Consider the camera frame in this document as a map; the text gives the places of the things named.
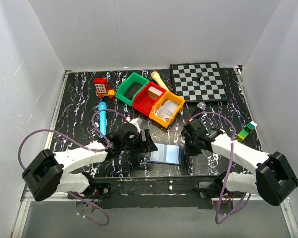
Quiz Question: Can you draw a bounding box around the red plastic bin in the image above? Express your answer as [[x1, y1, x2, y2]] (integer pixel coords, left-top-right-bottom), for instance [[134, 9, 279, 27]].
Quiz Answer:
[[132, 82, 166, 117]]

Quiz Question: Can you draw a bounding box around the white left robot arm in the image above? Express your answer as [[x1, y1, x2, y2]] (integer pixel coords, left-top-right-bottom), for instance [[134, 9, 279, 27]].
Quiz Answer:
[[22, 122, 158, 201]]

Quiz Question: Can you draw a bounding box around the blue toy microphone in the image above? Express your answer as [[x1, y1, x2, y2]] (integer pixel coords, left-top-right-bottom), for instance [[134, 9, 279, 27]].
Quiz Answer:
[[98, 102, 107, 135]]

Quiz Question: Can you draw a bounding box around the green lego brick stack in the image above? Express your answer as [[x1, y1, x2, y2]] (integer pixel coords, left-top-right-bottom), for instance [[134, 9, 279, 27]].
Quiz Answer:
[[235, 121, 257, 143]]

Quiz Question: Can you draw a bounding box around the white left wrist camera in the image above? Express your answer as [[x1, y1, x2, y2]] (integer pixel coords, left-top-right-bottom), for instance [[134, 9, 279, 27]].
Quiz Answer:
[[127, 118, 142, 133]]

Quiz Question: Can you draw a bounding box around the cream toy microphone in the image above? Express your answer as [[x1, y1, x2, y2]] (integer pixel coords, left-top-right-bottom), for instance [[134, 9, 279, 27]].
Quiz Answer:
[[151, 71, 169, 91]]

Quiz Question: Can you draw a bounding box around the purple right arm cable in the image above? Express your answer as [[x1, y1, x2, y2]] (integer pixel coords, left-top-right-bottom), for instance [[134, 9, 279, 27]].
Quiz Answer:
[[188, 111, 251, 225]]

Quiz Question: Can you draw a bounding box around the green plastic bin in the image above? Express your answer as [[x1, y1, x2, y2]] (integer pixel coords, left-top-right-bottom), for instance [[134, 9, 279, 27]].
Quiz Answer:
[[116, 72, 149, 106]]

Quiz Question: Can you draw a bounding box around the black white chessboard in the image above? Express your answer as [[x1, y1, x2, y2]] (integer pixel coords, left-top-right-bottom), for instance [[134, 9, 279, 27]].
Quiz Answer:
[[170, 62, 228, 103]]

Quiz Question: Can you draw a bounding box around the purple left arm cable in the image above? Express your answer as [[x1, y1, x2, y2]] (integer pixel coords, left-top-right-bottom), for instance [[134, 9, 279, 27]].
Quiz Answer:
[[17, 109, 130, 227]]

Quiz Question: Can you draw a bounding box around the black silver microphone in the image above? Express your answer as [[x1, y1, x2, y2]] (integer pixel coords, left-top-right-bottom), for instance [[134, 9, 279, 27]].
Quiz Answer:
[[188, 101, 207, 121]]

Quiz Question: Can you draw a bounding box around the white cards stack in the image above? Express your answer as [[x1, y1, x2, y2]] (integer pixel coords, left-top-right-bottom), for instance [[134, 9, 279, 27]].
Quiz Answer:
[[155, 100, 178, 122]]

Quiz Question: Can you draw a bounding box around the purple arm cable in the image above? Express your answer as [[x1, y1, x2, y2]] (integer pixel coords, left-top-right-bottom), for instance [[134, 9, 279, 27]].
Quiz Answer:
[[188, 111, 251, 225], [17, 109, 130, 227]]

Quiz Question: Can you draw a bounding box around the navy blue card holder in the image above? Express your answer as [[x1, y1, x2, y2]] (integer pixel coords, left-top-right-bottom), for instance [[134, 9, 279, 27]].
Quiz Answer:
[[149, 143, 182, 165]]

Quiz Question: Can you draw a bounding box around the yellow plastic bin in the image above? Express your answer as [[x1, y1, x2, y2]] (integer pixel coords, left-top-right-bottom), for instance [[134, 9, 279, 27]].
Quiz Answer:
[[149, 91, 185, 128]]

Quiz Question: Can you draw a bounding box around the red yellow toy train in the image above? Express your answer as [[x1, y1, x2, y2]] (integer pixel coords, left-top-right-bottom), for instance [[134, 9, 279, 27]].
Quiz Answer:
[[93, 78, 116, 99]]

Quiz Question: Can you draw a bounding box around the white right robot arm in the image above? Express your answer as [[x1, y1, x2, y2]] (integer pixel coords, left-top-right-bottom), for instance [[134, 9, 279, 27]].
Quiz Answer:
[[181, 119, 298, 206]]

